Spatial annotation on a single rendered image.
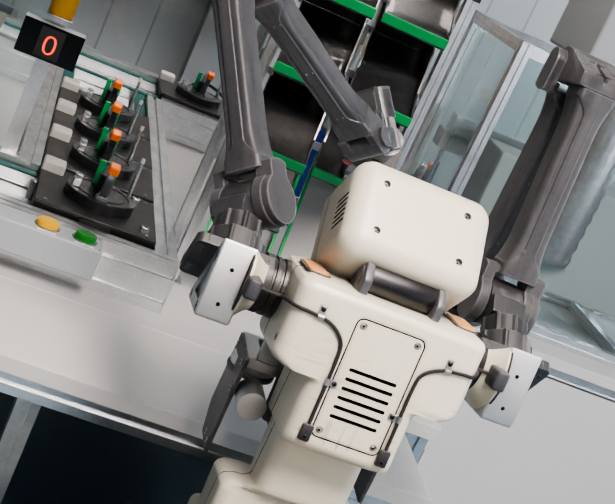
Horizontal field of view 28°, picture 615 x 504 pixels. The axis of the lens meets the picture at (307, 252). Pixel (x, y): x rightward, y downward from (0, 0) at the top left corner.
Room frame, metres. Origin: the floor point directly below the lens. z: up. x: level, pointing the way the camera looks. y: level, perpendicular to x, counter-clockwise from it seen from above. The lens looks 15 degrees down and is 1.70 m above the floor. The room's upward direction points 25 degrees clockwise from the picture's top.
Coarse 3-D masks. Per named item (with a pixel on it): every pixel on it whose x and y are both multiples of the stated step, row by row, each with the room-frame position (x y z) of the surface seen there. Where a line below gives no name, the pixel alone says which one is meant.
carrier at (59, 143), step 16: (64, 128) 2.65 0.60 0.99; (48, 144) 2.55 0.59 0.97; (64, 144) 2.61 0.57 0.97; (80, 144) 2.54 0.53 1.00; (64, 160) 2.49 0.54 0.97; (80, 160) 2.52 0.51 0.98; (96, 160) 2.53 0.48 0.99; (112, 160) 2.58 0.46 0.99; (128, 160) 2.62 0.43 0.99; (128, 176) 2.56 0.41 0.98; (144, 176) 2.64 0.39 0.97; (144, 192) 2.53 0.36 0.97
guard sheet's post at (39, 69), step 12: (60, 24) 2.42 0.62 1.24; (36, 60) 2.41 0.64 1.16; (36, 72) 2.41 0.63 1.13; (36, 84) 2.42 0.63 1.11; (24, 96) 2.41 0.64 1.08; (36, 96) 2.42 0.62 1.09; (24, 108) 2.42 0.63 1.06; (12, 120) 2.41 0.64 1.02; (24, 120) 2.42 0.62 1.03; (12, 132) 2.41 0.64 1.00; (12, 144) 2.42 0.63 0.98
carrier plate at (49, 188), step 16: (48, 176) 2.35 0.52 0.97; (64, 176) 2.39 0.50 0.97; (48, 192) 2.25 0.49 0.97; (64, 192) 2.30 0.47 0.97; (48, 208) 2.20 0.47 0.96; (64, 208) 2.21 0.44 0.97; (80, 208) 2.25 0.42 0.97; (144, 208) 2.42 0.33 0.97; (112, 224) 2.24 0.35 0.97; (128, 224) 2.28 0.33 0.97; (144, 224) 2.32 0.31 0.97; (128, 240) 2.24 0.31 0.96; (144, 240) 2.24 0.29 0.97
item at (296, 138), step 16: (272, 80) 2.55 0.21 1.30; (288, 80) 2.57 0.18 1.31; (272, 96) 2.50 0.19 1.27; (288, 96) 2.53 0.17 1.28; (304, 96) 2.55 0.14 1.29; (272, 112) 2.46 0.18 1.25; (288, 112) 2.48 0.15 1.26; (304, 112) 2.50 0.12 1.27; (320, 112) 2.53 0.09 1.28; (272, 128) 2.41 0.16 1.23; (288, 128) 2.44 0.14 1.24; (304, 128) 2.46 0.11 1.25; (272, 144) 2.37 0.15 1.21; (288, 144) 2.39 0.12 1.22; (304, 144) 2.41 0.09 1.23; (288, 160) 2.32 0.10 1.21; (304, 160) 2.37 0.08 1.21
